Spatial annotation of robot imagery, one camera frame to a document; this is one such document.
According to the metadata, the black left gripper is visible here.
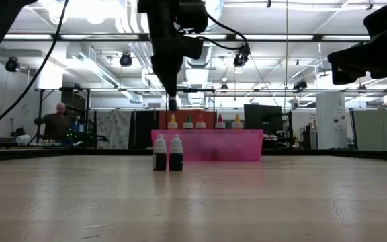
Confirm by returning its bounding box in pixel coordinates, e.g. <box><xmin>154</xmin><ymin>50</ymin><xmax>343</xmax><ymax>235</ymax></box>
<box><xmin>137</xmin><ymin>0</ymin><xmax>204</xmax><ymax>99</ymax></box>

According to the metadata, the large yellow food coloring bottle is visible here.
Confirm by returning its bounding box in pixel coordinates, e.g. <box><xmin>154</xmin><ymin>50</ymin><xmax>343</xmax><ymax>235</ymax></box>
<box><xmin>167</xmin><ymin>114</ymin><xmax>179</xmax><ymax>130</ymax></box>
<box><xmin>232</xmin><ymin>114</ymin><xmax>244</xmax><ymax>130</ymax></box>

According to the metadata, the large red food coloring bottle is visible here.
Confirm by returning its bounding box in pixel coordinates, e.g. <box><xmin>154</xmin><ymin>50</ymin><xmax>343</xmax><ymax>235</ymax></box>
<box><xmin>214</xmin><ymin>114</ymin><xmax>226</xmax><ymax>130</ymax></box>

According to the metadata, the orange partition panel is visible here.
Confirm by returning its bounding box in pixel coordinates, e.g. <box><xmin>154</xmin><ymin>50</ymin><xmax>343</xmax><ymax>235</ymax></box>
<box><xmin>158</xmin><ymin>109</ymin><xmax>216</xmax><ymax>130</ymax></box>

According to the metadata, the white building column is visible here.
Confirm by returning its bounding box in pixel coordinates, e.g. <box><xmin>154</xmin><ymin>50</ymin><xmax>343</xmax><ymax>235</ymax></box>
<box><xmin>315</xmin><ymin>92</ymin><xmax>349</xmax><ymax>150</ymax></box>

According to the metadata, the grey-green partition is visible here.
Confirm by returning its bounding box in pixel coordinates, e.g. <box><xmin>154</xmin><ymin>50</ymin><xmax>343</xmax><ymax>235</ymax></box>
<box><xmin>351</xmin><ymin>109</ymin><xmax>387</xmax><ymax>151</ymax></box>

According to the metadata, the black overhead beam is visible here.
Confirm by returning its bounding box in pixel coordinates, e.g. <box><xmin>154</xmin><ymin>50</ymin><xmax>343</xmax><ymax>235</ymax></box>
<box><xmin>3</xmin><ymin>32</ymin><xmax>372</xmax><ymax>43</ymax></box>

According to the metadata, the white hanging sheet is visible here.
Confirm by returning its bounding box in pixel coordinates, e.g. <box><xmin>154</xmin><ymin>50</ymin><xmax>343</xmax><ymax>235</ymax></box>
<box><xmin>95</xmin><ymin>109</ymin><xmax>132</xmax><ymax>149</ymax></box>

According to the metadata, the pink plastic tray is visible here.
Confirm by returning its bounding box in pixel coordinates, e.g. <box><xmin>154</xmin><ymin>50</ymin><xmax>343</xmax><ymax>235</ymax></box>
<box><xmin>151</xmin><ymin>128</ymin><xmax>265</xmax><ymax>163</ymax></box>

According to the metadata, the person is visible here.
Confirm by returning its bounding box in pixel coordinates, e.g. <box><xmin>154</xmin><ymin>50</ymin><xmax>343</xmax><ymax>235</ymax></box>
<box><xmin>34</xmin><ymin>102</ymin><xmax>73</xmax><ymax>143</ymax></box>

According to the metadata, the black overhead rail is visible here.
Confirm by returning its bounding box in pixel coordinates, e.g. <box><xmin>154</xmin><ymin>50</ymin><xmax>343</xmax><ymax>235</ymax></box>
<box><xmin>34</xmin><ymin>87</ymin><xmax>387</xmax><ymax>94</ymax></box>

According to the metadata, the black hanging camera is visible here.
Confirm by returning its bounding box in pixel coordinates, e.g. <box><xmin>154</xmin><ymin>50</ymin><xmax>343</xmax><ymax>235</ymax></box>
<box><xmin>4</xmin><ymin>56</ymin><xmax>21</xmax><ymax>73</ymax></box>
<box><xmin>232</xmin><ymin>42</ymin><xmax>251</xmax><ymax>68</ymax></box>
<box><xmin>292</xmin><ymin>79</ymin><xmax>308</xmax><ymax>91</ymax></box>
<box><xmin>118</xmin><ymin>52</ymin><xmax>134</xmax><ymax>68</ymax></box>

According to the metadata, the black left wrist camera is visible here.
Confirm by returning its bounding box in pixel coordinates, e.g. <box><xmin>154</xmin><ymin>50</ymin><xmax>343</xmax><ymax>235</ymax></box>
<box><xmin>177</xmin><ymin>0</ymin><xmax>210</xmax><ymax>34</ymax></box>

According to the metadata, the silver ventilation duct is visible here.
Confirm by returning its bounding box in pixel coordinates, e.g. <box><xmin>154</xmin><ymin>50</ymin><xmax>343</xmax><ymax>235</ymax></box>
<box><xmin>203</xmin><ymin>0</ymin><xmax>224</xmax><ymax>21</ymax></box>

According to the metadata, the black aluminium table frame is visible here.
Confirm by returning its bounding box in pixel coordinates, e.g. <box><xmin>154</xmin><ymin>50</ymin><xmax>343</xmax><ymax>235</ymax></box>
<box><xmin>0</xmin><ymin>147</ymin><xmax>387</xmax><ymax>163</ymax></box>

